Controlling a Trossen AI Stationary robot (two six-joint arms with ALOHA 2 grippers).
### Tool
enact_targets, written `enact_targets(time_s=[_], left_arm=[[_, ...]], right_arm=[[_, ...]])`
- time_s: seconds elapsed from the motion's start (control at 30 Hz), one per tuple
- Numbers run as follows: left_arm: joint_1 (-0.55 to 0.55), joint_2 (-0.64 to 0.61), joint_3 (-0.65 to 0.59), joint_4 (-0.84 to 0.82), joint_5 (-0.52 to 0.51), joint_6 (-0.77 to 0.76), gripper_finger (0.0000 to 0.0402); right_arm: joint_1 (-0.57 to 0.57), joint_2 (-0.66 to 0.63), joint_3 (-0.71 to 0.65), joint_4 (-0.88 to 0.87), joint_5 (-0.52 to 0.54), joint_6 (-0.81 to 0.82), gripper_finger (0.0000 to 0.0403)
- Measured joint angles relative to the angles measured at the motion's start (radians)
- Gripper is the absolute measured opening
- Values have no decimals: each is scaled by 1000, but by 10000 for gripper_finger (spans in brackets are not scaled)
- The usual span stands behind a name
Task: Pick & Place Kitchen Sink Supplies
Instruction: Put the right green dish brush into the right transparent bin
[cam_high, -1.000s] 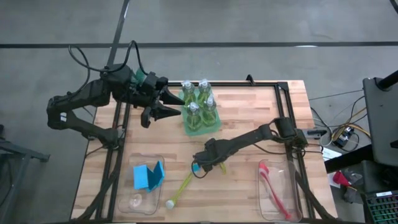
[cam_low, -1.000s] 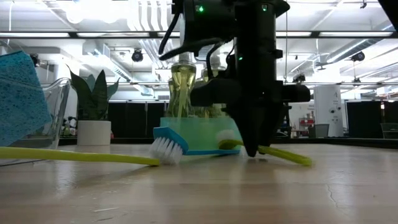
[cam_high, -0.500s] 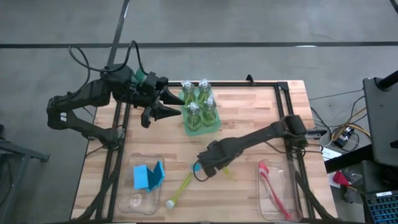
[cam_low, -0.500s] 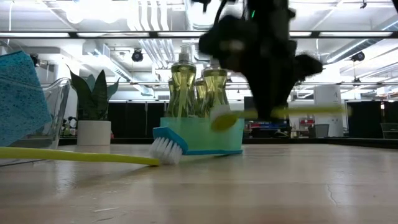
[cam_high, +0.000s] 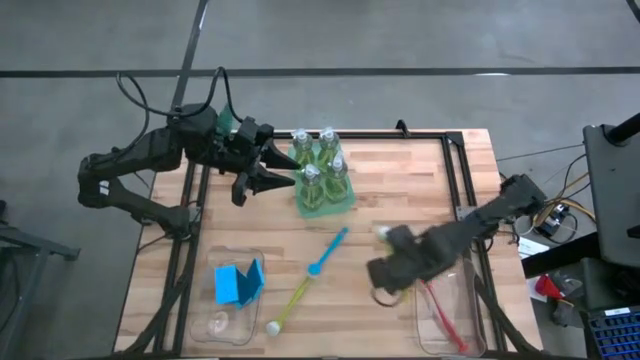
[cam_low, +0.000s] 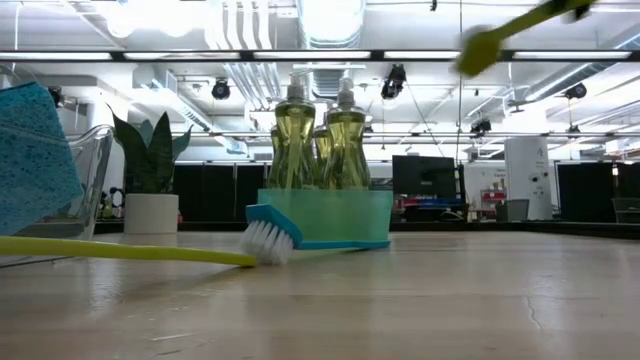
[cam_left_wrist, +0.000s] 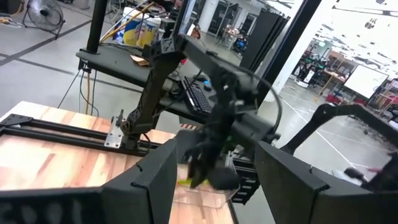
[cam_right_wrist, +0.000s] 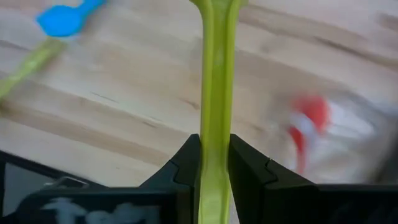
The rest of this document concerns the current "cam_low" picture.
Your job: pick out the yellow-green dish brush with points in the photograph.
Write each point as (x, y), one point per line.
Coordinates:
(125, 250)
(480, 50)

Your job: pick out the light blue sponge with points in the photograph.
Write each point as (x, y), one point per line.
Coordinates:
(35, 170)

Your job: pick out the black ceiling spotlight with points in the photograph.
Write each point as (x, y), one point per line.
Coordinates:
(576, 91)
(57, 97)
(481, 126)
(221, 90)
(394, 82)

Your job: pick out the white cylindrical machine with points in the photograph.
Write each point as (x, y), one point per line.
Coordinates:
(527, 175)

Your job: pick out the black partition panel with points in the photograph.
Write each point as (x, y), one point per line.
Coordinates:
(585, 192)
(215, 192)

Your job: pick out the black overhead crossbar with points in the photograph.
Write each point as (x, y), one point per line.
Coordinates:
(377, 55)

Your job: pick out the grey waste bin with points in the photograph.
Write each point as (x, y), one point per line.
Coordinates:
(512, 210)
(627, 210)

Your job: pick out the black computer monitor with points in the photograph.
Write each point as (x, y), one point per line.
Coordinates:
(425, 175)

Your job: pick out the metal air vent grille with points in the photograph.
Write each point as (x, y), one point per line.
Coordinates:
(325, 75)

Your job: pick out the green translucent plastic tray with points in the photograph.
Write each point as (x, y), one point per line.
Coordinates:
(340, 215)

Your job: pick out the blue dish brush white bristles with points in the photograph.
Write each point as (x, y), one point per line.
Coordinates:
(272, 220)

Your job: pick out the green plant in white pot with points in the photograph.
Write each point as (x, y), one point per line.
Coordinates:
(150, 212)

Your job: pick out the clear plastic bin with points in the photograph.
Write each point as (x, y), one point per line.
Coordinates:
(95, 190)

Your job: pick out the silver ventilation duct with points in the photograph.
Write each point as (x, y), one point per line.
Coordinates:
(330, 22)

